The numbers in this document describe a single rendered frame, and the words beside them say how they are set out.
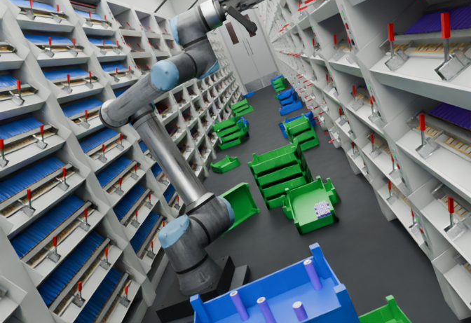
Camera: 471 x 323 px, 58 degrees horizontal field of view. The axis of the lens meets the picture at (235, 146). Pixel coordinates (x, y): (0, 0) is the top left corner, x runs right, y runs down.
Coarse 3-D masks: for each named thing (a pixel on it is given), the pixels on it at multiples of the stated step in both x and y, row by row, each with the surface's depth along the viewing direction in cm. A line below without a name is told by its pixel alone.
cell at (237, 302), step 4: (232, 292) 89; (236, 292) 88; (232, 296) 88; (236, 296) 88; (232, 300) 88; (236, 300) 88; (240, 300) 88; (236, 304) 88; (240, 304) 88; (236, 308) 89; (240, 308) 88; (244, 308) 89; (240, 312) 89; (244, 312) 89; (240, 316) 89; (244, 316) 89; (248, 316) 89; (244, 320) 89
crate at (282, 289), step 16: (320, 256) 90; (288, 272) 92; (304, 272) 92; (320, 272) 91; (240, 288) 92; (256, 288) 92; (272, 288) 92; (288, 288) 93; (304, 288) 91; (336, 288) 73; (192, 304) 90; (208, 304) 92; (224, 304) 92; (256, 304) 93; (272, 304) 90; (288, 304) 88; (304, 304) 86; (320, 304) 84; (336, 304) 82; (352, 304) 73; (208, 320) 91; (224, 320) 92; (240, 320) 90; (256, 320) 87; (288, 320) 83; (304, 320) 73; (320, 320) 73; (336, 320) 73; (352, 320) 73
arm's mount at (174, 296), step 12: (228, 264) 186; (228, 276) 181; (216, 288) 164; (228, 288) 176; (168, 300) 175; (180, 300) 170; (204, 300) 166; (156, 312) 171; (168, 312) 170; (180, 312) 169; (192, 312) 168
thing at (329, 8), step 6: (306, 0) 168; (330, 0) 118; (312, 6) 169; (324, 6) 132; (330, 6) 124; (336, 6) 117; (312, 12) 169; (318, 12) 149; (324, 12) 140; (330, 12) 131; (336, 12) 123; (318, 18) 159; (324, 18) 149
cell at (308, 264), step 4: (308, 260) 88; (304, 264) 88; (308, 264) 87; (312, 264) 88; (308, 268) 88; (312, 268) 88; (308, 272) 88; (312, 272) 88; (316, 272) 88; (312, 276) 88; (316, 276) 88; (312, 280) 88; (316, 280) 88; (316, 284) 88; (320, 284) 89; (316, 288) 89; (320, 288) 88
